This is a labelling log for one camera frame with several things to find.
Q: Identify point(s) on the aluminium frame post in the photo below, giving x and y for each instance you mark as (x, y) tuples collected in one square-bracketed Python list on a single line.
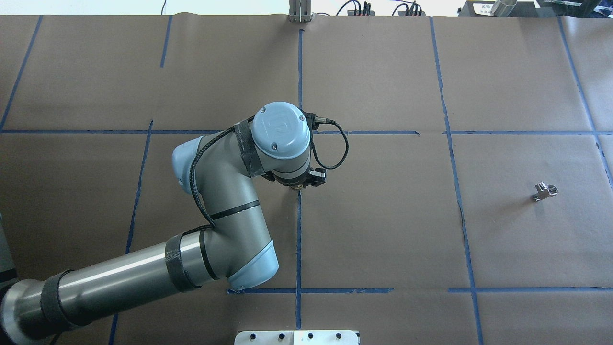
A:
[(300, 11)]

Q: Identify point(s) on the brown paper table cover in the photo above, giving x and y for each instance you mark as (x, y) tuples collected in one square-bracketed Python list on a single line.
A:
[(427, 234)]

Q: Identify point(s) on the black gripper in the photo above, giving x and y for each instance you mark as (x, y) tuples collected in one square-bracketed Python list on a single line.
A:
[(288, 181)]

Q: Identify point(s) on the small metal valve handle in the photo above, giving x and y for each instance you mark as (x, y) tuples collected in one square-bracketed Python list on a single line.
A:
[(544, 191)]

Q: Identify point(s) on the silver metal cylinder weight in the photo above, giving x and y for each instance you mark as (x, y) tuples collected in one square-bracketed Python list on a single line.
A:
[(502, 8)]

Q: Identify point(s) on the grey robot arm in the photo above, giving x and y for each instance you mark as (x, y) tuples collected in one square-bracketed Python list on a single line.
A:
[(235, 244)]

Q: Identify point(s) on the white mounting column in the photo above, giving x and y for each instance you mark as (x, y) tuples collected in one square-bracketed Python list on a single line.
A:
[(298, 337)]

